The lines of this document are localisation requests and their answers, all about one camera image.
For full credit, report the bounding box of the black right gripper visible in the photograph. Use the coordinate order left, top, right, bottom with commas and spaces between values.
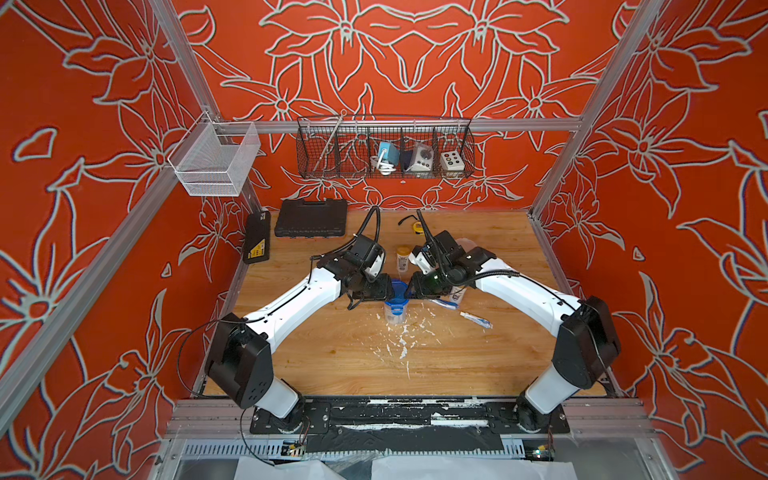
398, 266, 453, 302

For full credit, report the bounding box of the white bottle yellow cap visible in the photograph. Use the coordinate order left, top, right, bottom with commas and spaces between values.
396, 245, 412, 274
449, 286, 467, 305

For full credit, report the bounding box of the blue toothbrush case back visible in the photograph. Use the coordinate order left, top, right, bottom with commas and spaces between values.
430, 299, 459, 311

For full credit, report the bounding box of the small toothpaste tube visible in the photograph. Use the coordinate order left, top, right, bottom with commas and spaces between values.
460, 311, 493, 329

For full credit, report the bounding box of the blue container lid front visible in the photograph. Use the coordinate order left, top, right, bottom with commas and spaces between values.
385, 280, 409, 304

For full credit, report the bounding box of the clear plastic container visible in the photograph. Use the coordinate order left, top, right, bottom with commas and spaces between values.
384, 302, 407, 326

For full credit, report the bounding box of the white bottle yellow cap back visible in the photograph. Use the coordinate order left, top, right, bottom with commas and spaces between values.
396, 245, 412, 274

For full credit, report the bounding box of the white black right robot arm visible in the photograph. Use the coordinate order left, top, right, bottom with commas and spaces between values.
409, 231, 621, 420

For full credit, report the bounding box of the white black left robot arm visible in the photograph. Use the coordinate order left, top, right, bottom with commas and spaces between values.
204, 234, 394, 423

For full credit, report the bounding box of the yellow tape measure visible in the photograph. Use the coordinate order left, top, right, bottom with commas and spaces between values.
398, 214, 424, 236

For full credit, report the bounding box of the black tool case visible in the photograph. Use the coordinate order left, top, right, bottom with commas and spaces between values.
274, 199, 348, 238

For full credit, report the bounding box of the black box yellow label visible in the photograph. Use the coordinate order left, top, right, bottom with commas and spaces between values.
242, 211, 271, 265

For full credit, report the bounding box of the white button box in basket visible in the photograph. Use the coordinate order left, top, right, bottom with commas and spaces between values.
440, 150, 465, 178

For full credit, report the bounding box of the grey white device in basket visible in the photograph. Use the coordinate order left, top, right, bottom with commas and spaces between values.
400, 143, 434, 175

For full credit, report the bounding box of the blue white device in basket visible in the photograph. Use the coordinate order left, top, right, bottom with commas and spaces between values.
370, 142, 400, 176

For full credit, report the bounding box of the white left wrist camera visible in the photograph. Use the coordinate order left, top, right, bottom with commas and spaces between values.
364, 250, 386, 282

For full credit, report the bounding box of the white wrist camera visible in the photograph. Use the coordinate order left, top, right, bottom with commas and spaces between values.
408, 246, 436, 275
364, 250, 386, 282

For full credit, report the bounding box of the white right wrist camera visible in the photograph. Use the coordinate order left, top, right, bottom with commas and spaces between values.
408, 246, 436, 275

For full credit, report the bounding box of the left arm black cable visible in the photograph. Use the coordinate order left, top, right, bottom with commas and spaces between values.
176, 205, 383, 469

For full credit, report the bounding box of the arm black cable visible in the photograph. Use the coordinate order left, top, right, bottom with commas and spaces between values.
415, 209, 601, 361
176, 205, 383, 469

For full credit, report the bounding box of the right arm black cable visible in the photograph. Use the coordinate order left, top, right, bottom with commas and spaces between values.
415, 209, 601, 361

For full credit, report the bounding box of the black wire wall basket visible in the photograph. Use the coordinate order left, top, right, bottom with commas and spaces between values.
296, 112, 476, 180

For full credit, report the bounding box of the white wire basket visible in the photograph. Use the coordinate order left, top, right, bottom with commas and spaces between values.
169, 121, 261, 197

